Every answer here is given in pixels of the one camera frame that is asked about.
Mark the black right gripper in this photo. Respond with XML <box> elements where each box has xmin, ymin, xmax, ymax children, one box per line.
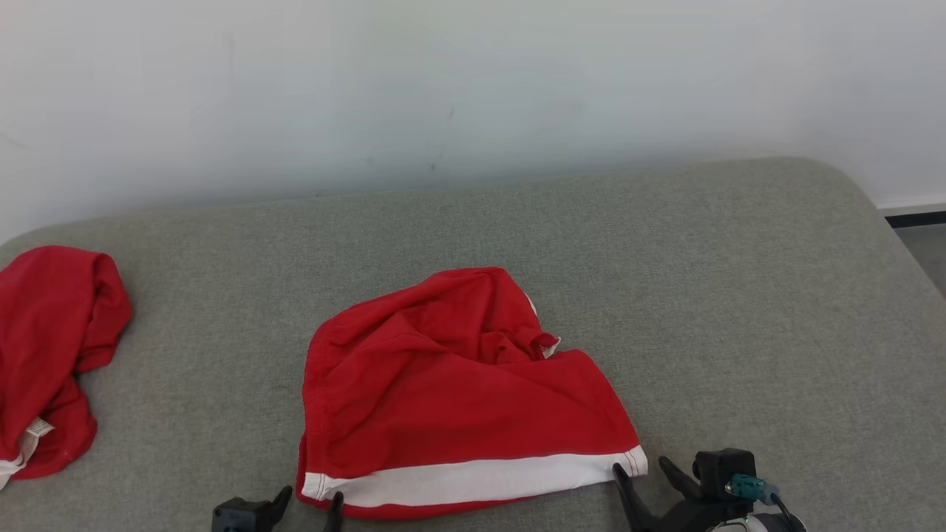
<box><xmin>612</xmin><ymin>456</ymin><xmax>751</xmax><ymax>532</ymax></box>

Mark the red shorts white hem band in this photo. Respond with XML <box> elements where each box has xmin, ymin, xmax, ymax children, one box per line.
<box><xmin>296</xmin><ymin>266</ymin><xmax>649</xmax><ymax>520</ymax></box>

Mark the red shirt striped white collar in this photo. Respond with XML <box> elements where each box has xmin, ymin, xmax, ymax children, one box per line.
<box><xmin>0</xmin><ymin>246</ymin><xmax>134</xmax><ymax>491</ymax></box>

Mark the black floor edge strip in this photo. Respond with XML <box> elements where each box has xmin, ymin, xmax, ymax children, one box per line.
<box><xmin>885</xmin><ymin>211</ymin><xmax>946</xmax><ymax>229</ymax></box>

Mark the white baseboard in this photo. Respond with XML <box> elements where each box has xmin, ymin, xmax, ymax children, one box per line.
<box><xmin>876</xmin><ymin>197</ymin><xmax>946</xmax><ymax>216</ymax></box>

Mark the teal right camera connector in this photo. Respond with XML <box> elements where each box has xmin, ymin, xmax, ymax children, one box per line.
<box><xmin>726</xmin><ymin>474</ymin><xmax>780</xmax><ymax>507</ymax></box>

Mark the black right camera cable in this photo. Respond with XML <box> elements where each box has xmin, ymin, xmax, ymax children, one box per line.
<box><xmin>769</xmin><ymin>491</ymin><xmax>808</xmax><ymax>532</ymax></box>

